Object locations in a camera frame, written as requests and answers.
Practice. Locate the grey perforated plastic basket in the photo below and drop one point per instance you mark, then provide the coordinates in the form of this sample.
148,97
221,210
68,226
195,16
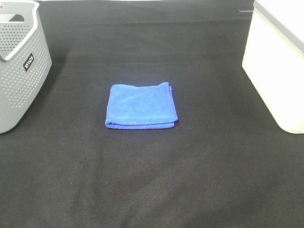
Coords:
24,60

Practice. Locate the black table cloth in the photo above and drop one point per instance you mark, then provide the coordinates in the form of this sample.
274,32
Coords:
225,164

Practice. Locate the blue microfibre towel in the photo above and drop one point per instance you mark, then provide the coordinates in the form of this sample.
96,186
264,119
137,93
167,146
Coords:
145,107

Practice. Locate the white storage box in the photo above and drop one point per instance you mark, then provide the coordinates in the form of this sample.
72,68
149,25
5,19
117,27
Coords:
274,60

